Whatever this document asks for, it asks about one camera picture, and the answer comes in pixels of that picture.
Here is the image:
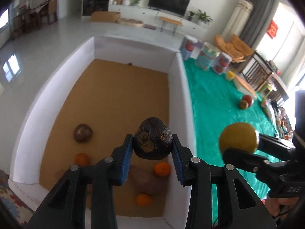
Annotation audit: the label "small orange tangerine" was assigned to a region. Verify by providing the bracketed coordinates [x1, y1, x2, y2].
[153, 162, 172, 177]

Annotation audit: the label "yellow-green pear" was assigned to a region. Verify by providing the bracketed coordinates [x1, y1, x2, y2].
[218, 122, 259, 154]

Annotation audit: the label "dark mangosteen large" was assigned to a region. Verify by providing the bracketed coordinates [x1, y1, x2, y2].
[132, 117, 173, 161]

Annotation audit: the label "orange tangerine table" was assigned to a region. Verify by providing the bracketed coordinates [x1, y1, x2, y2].
[136, 193, 153, 207]

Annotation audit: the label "green-brown round fruit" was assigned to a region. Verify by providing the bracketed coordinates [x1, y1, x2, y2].
[239, 100, 249, 110]

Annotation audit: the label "red apple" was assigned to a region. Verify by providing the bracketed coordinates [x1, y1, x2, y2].
[242, 95, 254, 107]

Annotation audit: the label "person's right hand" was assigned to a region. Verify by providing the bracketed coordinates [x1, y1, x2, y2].
[264, 196, 299, 217]

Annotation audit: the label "fruit bowl on side table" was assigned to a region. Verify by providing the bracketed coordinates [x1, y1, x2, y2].
[275, 107, 293, 141]

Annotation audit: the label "white plastic bag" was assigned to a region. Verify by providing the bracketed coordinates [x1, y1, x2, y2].
[261, 97, 275, 120]

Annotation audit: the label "flat white orange box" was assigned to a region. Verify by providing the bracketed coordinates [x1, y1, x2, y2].
[233, 76, 258, 100]

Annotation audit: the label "green satin tablecloth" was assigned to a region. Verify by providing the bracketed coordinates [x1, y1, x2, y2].
[183, 58, 282, 224]

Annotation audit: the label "white cardboard box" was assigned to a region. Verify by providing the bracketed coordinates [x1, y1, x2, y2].
[8, 35, 197, 229]

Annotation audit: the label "dark wooden bench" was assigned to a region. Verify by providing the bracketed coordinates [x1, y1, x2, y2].
[240, 51, 289, 106]

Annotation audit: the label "yellow lidded small jar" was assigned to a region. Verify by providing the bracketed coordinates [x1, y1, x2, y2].
[225, 71, 235, 81]

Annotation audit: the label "red label tin right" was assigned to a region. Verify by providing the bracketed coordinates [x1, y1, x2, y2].
[212, 52, 232, 75]

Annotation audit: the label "red label tin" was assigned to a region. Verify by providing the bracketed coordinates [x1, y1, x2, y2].
[212, 52, 232, 75]
[179, 35, 198, 61]

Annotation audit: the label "orange lounge chair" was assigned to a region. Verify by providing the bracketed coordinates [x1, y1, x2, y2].
[214, 34, 253, 63]

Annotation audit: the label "floral sofa cover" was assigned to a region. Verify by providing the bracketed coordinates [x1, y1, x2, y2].
[1, 170, 34, 228]

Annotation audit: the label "clear glass jar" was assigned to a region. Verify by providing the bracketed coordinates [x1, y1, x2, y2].
[195, 42, 220, 70]

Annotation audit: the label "red label tin left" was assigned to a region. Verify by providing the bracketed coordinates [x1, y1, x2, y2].
[179, 35, 198, 61]

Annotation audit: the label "standing air conditioner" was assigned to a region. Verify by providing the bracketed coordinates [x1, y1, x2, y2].
[221, 0, 253, 42]

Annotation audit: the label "wooden stool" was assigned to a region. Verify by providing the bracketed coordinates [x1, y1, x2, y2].
[159, 16, 183, 36]

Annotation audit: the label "potted plant right of tv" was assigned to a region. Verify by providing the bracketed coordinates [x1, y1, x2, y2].
[195, 9, 213, 25]

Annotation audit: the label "grey curtain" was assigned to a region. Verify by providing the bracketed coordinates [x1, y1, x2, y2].
[240, 0, 279, 49]

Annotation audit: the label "brown cardboard box floor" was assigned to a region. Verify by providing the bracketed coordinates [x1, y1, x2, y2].
[91, 11, 121, 23]

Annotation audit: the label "black television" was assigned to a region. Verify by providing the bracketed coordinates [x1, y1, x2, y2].
[148, 0, 190, 17]

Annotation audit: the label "red wall hanging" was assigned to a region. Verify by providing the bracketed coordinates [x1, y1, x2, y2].
[266, 20, 278, 39]

